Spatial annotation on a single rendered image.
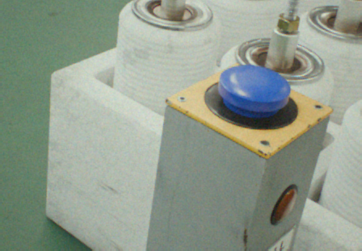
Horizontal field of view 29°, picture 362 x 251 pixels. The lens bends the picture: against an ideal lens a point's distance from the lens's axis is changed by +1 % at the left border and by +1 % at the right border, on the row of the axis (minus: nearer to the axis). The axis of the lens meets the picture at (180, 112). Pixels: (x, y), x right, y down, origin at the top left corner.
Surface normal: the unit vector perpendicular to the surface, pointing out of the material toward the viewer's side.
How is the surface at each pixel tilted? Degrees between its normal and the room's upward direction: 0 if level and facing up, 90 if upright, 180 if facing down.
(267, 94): 4
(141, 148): 90
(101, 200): 90
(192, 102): 0
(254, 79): 0
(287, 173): 90
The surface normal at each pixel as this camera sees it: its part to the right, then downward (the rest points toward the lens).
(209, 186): -0.63, 0.34
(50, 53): 0.13, -0.84
